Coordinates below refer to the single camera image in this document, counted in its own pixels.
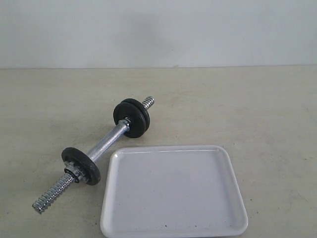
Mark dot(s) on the chrome threaded dumbbell bar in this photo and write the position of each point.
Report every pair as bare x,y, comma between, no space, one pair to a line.
95,153

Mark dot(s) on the black plate far bar end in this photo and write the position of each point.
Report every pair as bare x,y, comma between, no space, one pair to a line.
119,115

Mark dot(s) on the chrome spin lock collar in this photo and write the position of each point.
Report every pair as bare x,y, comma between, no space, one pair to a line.
75,171

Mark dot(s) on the black plate bar end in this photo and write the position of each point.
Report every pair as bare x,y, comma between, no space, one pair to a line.
71,154
119,115

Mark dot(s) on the black plate near bar end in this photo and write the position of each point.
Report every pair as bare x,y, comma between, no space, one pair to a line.
71,154

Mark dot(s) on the black weight plate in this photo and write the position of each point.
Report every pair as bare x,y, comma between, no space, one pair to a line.
144,114

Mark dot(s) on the white plastic tray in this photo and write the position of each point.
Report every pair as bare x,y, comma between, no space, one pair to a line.
172,192

